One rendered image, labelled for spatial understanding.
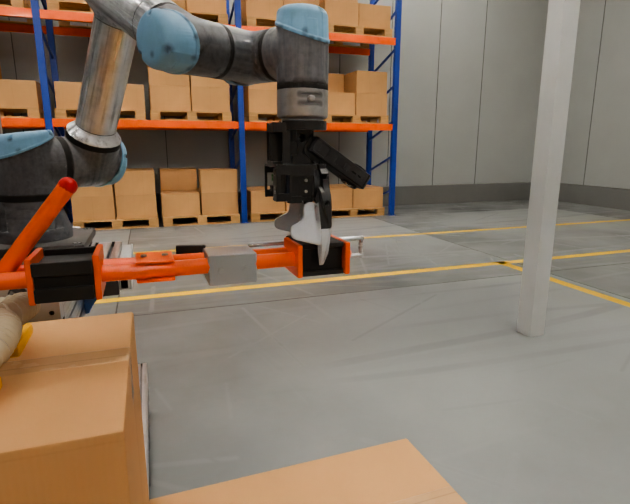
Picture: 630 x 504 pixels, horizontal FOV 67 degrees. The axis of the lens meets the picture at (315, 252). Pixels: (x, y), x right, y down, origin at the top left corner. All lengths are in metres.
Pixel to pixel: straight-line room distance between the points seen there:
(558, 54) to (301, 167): 2.73
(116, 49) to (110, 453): 0.79
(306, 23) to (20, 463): 0.61
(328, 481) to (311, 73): 0.81
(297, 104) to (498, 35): 11.22
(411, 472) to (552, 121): 2.52
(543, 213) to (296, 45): 2.74
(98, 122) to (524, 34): 11.53
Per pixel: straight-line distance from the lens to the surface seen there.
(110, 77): 1.13
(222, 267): 0.69
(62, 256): 0.74
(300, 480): 1.12
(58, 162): 1.17
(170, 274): 0.69
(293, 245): 0.72
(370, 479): 1.13
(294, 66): 0.70
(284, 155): 0.71
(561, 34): 3.34
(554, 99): 3.29
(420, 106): 10.62
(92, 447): 0.58
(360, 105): 8.57
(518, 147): 12.15
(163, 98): 7.82
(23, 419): 0.64
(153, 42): 0.69
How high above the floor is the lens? 1.24
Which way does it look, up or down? 13 degrees down
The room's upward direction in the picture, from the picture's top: straight up
